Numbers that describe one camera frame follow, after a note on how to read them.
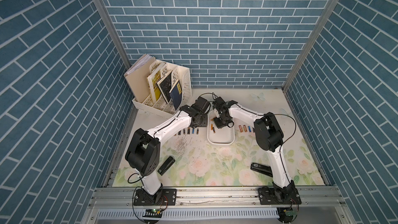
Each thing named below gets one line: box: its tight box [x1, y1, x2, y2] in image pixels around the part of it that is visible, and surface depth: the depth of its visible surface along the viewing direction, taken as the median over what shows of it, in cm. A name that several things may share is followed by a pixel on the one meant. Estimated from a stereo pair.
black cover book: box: [155, 70, 173, 105], surface depth 101 cm
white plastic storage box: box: [206, 109, 236, 146], surface depth 97 cm
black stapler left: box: [157, 156, 176, 176], surface depth 82 cm
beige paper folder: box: [123, 53, 156, 104], surface depth 95 cm
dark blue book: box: [168, 79, 182, 111], surface depth 101 cm
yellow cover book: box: [146, 62, 166, 104], surface depth 97 cm
